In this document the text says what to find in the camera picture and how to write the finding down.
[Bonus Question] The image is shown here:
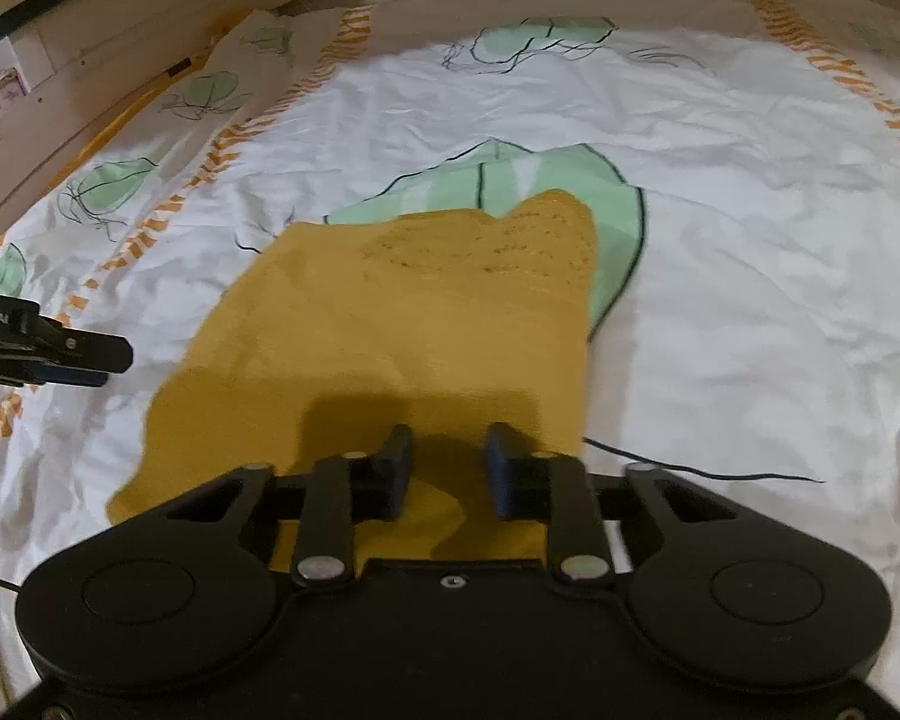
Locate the yellow knit garment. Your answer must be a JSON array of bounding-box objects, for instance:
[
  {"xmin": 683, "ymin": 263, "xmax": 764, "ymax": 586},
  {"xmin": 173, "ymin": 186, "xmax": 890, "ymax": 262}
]
[{"xmin": 109, "ymin": 190, "xmax": 599, "ymax": 565}]

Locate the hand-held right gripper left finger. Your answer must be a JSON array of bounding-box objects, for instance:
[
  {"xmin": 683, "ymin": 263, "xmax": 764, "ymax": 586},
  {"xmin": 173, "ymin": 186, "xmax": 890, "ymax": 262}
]
[{"xmin": 161, "ymin": 423, "xmax": 415, "ymax": 587}]

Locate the white leaf-print duvet cover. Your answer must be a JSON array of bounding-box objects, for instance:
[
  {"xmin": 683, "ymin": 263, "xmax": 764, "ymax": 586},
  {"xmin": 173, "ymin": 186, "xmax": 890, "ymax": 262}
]
[{"xmin": 0, "ymin": 0, "xmax": 900, "ymax": 698}]

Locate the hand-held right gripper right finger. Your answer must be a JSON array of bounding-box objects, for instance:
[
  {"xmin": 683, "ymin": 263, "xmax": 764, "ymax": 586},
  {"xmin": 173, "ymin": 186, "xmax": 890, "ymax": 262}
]
[{"xmin": 486, "ymin": 421, "xmax": 740, "ymax": 586}]

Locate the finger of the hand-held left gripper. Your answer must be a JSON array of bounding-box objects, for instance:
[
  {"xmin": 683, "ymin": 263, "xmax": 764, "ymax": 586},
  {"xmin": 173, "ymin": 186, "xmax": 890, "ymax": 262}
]
[
  {"xmin": 16, "ymin": 363, "xmax": 108, "ymax": 389},
  {"xmin": 34, "ymin": 315, "xmax": 134, "ymax": 374}
]

